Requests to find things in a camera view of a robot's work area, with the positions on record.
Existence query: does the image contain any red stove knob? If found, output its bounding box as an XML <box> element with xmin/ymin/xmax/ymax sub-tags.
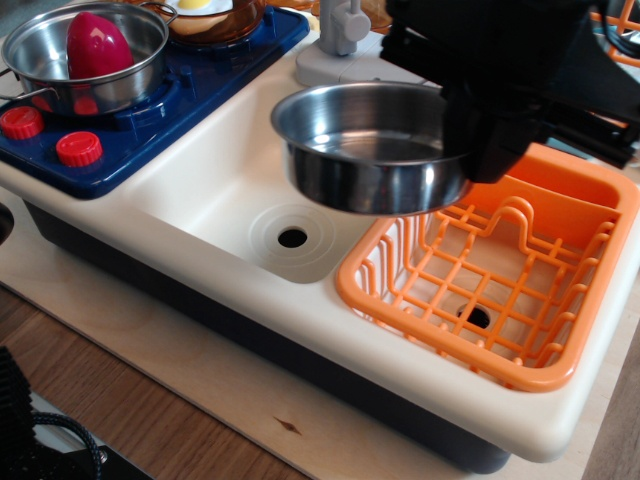
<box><xmin>55</xmin><ymin>131</ymin><xmax>103</xmax><ymax>168</ymax></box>
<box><xmin>1</xmin><ymin>106</ymin><xmax>45</xmax><ymax>140</ymax></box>

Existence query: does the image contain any right red stove knob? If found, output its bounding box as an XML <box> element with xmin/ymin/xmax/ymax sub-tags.
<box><xmin>55</xmin><ymin>131</ymin><xmax>103</xmax><ymax>168</ymax></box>

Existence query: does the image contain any left red stove knob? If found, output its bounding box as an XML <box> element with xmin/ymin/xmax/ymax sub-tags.
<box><xmin>1</xmin><ymin>106</ymin><xmax>45</xmax><ymax>140</ymax></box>

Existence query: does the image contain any orange plastic drying rack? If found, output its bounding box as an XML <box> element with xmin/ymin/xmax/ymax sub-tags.
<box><xmin>336</xmin><ymin>145</ymin><xmax>639</xmax><ymax>393</ymax></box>

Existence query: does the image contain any blue toy stove top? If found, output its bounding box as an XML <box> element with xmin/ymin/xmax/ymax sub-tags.
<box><xmin>1</xmin><ymin>3</ymin><xmax>309</xmax><ymax>199</ymax></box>

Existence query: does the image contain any grey toy faucet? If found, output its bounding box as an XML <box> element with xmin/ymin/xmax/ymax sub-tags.
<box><xmin>296</xmin><ymin>1</ymin><xmax>439</xmax><ymax>89</ymax></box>

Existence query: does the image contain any cream toy sink unit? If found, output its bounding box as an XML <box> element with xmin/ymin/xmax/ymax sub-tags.
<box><xmin>1</xmin><ymin>53</ymin><xmax>639</xmax><ymax>474</ymax></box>

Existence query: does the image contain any orange grid basket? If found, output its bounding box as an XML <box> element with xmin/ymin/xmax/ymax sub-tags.
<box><xmin>590</xmin><ymin>0</ymin><xmax>639</xmax><ymax>68</ymax></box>

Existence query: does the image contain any amber glass toy pan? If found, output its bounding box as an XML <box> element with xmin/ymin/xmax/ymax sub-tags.
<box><xmin>139</xmin><ymin>0</ymin><xmax>266</xmax><ymax>46</ymax></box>

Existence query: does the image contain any magenta toy sweet potato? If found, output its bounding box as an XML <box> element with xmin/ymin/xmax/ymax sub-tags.
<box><xmin>66</xmin><ymin>11</ymin><xmax>134</xmax><ymax>80</ymax></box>

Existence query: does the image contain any black bracket with screw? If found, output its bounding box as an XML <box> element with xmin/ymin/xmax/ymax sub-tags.
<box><xmin>98</xmin><ymin>445</ymin><xmax>152</xmax><ymax>480</ymax></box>

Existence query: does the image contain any steel pot with handles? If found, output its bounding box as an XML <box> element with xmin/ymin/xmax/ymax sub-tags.
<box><xmin>1</xmin><ymin>1</ymin><xmax>178</xmax><ymax>117</ymax></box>

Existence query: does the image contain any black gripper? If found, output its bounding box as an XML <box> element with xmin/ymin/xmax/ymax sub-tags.
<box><xmin>382</xmin><ymin>1</ymin><xmax>639</xmax><ymax>183</ymax></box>

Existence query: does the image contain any small steel frying pan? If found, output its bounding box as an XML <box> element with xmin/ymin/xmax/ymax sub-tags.
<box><xmin>271</xmin><ymin>81</ymin><xmax>472</xmax><ymax>216</ymax></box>

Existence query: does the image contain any black braided cable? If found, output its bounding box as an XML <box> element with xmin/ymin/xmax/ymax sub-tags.
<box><xmin>29</xmin><ymin>412</ymin><xmax>104</xmax><ymax>480</ymax></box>

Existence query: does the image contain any toy fried egg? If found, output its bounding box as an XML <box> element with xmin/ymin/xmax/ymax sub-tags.
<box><xmin>165</xmin><ymin>0</ymin><xmax>234</xmax><ymax>17</ymax></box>

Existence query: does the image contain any plywood base board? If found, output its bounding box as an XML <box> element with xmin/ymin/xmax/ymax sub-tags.
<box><xmin>0</xmin><ymin>189</ymin><xmax>640</xmax><ymax>480</ymax></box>

